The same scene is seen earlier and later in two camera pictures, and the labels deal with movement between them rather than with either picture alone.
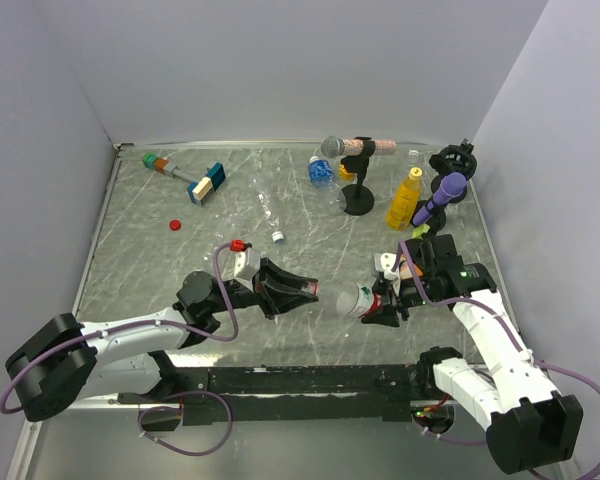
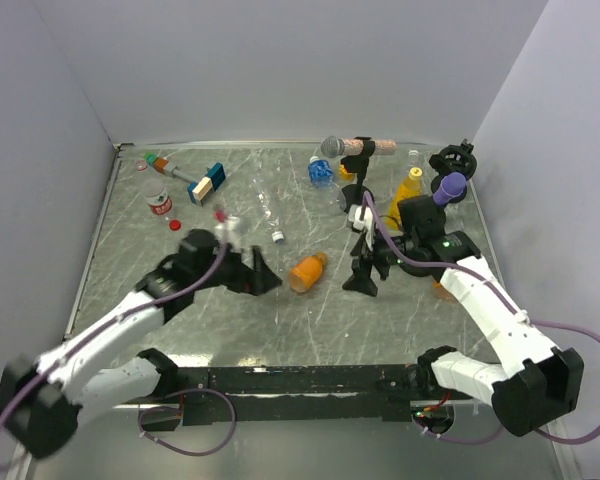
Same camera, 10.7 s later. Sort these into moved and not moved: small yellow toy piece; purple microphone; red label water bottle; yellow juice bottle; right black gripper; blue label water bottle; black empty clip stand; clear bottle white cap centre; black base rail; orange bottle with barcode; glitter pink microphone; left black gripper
Moved: right black gripper; left black gripper; orange bottle with barcode; red label water bottle
Not moved: glitter pink microphone; small yellow toy piece; blue label water bottle; clear bottle white cap centre; yellow juice bottle; black base rail; purple microphone; black empty clip stand
